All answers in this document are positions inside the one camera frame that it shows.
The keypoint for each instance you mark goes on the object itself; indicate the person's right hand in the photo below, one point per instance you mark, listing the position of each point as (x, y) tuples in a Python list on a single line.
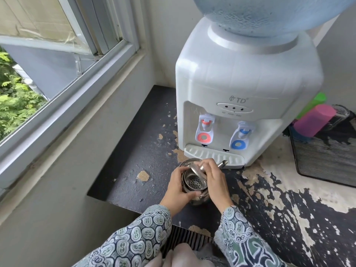
[(218, 186)]

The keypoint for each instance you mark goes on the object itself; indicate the person's left hand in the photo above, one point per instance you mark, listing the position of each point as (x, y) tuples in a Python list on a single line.
[(173, 193)]

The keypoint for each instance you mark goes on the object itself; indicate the person's left thumb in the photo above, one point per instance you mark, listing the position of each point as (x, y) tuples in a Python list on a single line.
[(192, 195)]

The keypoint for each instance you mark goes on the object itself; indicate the person's right fingers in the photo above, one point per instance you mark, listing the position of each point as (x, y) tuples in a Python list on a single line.
[(209, 165)]

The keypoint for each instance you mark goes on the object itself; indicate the steel teapot lid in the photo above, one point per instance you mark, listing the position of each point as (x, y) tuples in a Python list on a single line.
[(199, 170)]

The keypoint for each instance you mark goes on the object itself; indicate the steel teapot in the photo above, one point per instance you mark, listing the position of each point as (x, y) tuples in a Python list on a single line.
[(185, 165)]

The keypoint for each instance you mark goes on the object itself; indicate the person's left forearm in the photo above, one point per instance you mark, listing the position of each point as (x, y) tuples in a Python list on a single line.
[(133, 239)]

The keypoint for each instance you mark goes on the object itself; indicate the person's right forearm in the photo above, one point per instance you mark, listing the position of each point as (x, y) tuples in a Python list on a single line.
[(244, 241)]

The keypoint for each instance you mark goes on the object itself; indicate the steel tea strainer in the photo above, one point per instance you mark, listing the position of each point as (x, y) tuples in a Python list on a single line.
[(194, 182)]

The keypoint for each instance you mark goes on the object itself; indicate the white drip tray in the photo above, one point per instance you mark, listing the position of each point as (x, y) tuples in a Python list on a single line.
[(219, 155)]

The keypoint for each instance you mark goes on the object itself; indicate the red hot water tap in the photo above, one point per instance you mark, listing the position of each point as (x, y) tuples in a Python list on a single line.
[(205, 130)]

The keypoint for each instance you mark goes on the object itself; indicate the blue cold water tap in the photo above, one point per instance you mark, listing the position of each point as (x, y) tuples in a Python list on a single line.
[(239, 139)]

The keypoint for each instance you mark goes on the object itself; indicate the black striped grille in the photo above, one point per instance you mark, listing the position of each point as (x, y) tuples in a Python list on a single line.
[(189, 237)]

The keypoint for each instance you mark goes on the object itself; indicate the person's pale garment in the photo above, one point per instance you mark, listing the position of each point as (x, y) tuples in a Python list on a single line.
[(180, 257)]

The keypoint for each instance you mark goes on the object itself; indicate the white water dispenser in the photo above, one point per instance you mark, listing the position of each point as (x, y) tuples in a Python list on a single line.
[(244, 77)]

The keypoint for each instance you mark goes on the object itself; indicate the blue cup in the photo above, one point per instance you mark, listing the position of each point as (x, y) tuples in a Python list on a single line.
[(299, 135)]

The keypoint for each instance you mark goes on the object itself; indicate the pink bottle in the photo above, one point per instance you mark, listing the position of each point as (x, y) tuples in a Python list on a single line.
[(314, 120)]

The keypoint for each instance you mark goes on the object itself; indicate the black mesh tray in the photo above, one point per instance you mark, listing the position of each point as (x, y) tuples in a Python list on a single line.
[(325, 158)]

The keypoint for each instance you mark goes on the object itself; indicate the green bottle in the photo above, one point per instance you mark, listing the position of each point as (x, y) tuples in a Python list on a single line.
[(314, 104)]

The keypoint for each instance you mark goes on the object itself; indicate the clear glass jar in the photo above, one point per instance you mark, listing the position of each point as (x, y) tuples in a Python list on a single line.
[(338, 116)]

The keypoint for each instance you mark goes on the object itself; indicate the blue water jug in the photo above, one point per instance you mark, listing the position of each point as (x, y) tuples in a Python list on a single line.
[(267, 11)]

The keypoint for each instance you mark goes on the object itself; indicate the green tree foliage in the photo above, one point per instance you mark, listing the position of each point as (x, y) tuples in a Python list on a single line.
[(16, 105)]

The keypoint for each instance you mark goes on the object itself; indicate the grey window frame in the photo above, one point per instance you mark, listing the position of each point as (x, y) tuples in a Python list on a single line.
[(83, 88)]

